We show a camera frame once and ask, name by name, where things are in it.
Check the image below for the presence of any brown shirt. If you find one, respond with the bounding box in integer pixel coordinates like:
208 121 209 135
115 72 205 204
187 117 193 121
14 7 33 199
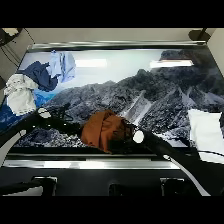
80 109 130 155

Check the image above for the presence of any light blue garment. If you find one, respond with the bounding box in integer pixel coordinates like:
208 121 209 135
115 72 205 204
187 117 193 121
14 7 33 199
47 50 77 84

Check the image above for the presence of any dark blue garment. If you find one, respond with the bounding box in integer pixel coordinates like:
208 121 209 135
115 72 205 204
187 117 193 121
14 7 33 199
21 60 60 93

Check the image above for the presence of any white garment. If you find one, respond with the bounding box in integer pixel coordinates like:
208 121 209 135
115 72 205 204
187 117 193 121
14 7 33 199
3 73 40 117
187 108 224 165

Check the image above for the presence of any silver frame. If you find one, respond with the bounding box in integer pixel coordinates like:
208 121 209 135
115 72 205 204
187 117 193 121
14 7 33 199
0 152 224 197

